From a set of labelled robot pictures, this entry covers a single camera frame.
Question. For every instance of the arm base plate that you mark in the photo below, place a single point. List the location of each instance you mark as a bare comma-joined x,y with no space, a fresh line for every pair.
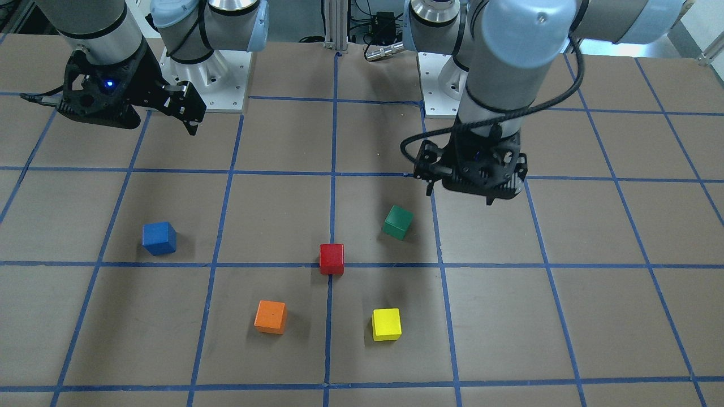
484,91
222,80

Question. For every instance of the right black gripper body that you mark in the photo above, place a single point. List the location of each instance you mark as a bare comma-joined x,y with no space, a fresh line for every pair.
145,81

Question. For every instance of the orange block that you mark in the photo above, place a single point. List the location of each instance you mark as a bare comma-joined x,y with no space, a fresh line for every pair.
271,317

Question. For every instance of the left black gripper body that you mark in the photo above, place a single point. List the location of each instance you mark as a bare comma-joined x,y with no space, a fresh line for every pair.
428,164

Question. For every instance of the aluminium frame post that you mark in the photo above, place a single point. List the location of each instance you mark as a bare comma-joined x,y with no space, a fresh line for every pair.
336,25

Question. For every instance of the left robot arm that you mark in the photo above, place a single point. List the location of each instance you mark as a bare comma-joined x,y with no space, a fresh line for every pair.
520,57

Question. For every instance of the blue block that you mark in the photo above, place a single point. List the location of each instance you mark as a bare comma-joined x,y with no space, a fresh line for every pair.
159,238

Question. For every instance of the red block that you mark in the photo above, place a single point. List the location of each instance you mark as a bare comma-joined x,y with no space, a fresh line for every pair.
331,259

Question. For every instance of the yellow block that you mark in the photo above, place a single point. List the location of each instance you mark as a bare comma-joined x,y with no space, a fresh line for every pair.
386,324

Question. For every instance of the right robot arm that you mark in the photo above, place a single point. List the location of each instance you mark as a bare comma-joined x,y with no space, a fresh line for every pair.
185,59

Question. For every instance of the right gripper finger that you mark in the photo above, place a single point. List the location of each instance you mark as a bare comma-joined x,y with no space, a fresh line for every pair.
191,126

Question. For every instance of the green block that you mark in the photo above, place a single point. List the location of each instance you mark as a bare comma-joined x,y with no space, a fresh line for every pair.
397,222

